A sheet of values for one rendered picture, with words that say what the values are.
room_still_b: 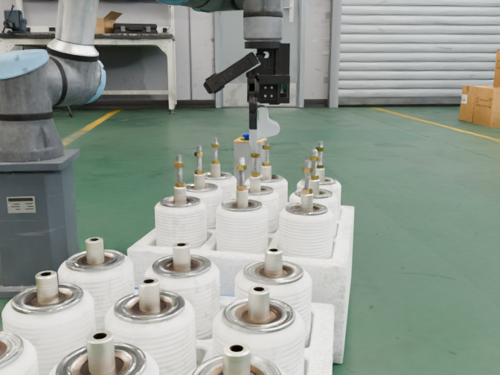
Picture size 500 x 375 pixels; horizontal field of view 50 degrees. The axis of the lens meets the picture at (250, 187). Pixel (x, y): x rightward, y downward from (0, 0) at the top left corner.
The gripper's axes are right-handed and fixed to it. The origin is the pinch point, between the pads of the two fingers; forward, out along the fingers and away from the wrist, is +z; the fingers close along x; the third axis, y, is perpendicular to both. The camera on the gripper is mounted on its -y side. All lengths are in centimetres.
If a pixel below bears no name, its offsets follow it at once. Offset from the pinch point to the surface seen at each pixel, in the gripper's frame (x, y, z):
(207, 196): -1.9, -8.9, 9.9
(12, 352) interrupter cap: -63, -21, 9
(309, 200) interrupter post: -15.1, 10.3, 7.3
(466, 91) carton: 370, 184, 9
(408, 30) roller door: 517, 170, -50
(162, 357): -57, -9, 13
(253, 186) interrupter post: -1.0, 0.3, 8.1
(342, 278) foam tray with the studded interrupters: -23.1, 15.2, 18.5
